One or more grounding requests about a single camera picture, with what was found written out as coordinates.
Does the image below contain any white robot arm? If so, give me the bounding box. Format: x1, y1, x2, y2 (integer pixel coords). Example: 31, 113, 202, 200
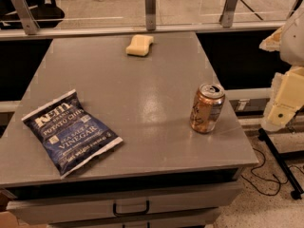
259, 8, 304, 131

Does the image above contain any orange soda can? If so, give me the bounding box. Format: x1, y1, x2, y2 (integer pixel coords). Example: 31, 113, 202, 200
190, 83, 225, 133

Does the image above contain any black stand leg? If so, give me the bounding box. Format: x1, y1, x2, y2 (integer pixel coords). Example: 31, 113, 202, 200
258, 128, 304, 200

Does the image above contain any yellow sponge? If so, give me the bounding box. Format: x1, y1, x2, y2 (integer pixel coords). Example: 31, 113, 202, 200
125, 34, 154, 56

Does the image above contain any grey drawer cabinet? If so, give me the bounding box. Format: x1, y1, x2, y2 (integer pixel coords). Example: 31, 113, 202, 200
0, 168, 245, 228

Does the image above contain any blue potato chip bag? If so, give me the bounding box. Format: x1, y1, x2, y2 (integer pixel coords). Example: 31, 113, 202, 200
22, 89, 123, 179

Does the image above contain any black office chair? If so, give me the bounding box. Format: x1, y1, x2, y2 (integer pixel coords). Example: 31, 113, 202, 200
0, 0, 65, 29

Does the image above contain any right metal railing post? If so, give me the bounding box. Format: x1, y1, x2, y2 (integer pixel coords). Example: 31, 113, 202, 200
219, 0, 238, 28

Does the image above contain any metal railing post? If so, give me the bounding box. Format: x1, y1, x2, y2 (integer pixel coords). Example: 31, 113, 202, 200
144, 0, 156, 30
219, 0, 238, 28
10, 0, 40, 35

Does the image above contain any middle metal railing post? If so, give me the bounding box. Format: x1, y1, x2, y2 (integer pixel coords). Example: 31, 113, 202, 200
144, 0, 156, 30

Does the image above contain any black drawer handle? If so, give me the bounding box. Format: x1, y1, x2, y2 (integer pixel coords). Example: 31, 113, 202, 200
112, 200, 150, 218

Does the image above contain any left metal railing post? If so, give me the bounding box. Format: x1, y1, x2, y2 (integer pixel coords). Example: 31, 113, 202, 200
10, 0, 40, 35

